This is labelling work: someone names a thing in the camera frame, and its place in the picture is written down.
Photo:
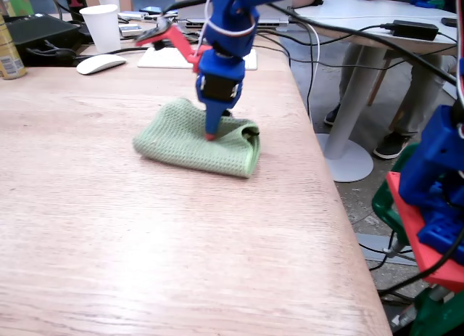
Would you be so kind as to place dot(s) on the blue gripper body, black motor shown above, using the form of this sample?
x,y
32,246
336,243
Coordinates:
x,y
217,88

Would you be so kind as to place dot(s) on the blue gripper finger with pink tip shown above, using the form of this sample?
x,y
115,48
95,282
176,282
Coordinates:
x,y
214,114

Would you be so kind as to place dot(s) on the green waffle cloth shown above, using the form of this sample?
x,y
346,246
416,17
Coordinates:
x,y
174,140

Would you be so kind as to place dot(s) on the white keyboard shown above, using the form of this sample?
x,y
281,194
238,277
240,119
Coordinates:
x,y
163,58

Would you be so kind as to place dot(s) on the blue smartphone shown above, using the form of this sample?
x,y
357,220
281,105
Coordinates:
x,y
156,10

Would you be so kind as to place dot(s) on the small silver box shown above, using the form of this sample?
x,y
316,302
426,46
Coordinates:
x,y
130,30

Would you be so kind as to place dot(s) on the white flat hub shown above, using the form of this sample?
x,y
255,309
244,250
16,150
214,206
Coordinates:
x,y
132,15

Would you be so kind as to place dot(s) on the black shoe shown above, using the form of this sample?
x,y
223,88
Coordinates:
x,y
393,147
332,116

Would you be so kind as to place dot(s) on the white computer mouse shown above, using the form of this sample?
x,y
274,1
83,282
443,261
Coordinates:
x,y
99,63

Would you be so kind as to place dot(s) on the wooden chair leg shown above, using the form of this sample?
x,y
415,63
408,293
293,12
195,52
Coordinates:
x,y
378,82

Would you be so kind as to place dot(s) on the black bottle, red letter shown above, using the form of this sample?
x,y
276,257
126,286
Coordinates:
x,y
74,2

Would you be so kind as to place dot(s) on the black box device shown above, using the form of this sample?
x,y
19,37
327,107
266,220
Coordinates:
x,y
40,31

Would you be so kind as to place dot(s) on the green clamp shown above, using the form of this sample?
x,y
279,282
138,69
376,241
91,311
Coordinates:
x,y
435,318
380,205

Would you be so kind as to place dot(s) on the black power adapter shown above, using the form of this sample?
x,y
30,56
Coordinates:
x,y
415,30

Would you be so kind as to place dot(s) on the grey floor plate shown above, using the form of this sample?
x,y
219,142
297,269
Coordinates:
x,y
373,247

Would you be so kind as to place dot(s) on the yellow drink can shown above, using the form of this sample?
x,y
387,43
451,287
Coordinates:
x,y
9,56

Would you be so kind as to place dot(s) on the green yellow carton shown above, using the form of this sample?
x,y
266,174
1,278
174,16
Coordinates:
x,y
18,0

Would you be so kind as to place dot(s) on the red wrist camera mount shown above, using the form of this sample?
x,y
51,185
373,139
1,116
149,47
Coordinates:
x,y
179,42

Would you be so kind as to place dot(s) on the white round pedestal table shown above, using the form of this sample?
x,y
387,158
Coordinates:
x,y
344,13

